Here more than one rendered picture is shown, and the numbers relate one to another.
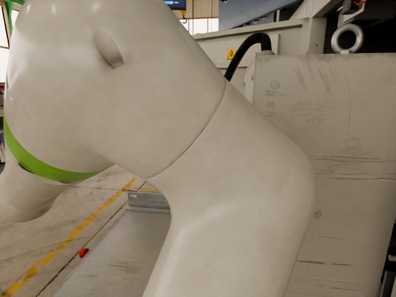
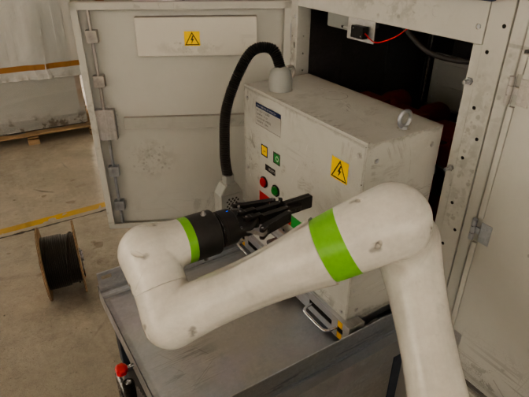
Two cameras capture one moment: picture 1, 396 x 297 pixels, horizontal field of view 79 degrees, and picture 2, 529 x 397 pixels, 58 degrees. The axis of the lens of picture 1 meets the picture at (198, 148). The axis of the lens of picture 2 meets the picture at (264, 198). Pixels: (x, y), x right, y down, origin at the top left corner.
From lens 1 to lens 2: 0.78 m
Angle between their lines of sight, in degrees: 41
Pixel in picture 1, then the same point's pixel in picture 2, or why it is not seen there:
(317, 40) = (304, 31)
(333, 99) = (403, 161)
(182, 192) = (416, 259)
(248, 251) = (440, 270)
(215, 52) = (164, 33)
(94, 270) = (172, 371)
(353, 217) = not seen: hidden behind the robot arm
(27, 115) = (391, 257)
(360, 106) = (414, 161)
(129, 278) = (216, 355)
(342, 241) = not seen: hidden behind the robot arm
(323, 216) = not seen: hidden behind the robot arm
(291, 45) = (271, 28)
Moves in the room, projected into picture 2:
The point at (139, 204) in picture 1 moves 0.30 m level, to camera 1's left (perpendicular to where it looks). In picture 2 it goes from (116, 283) to (7, 333)
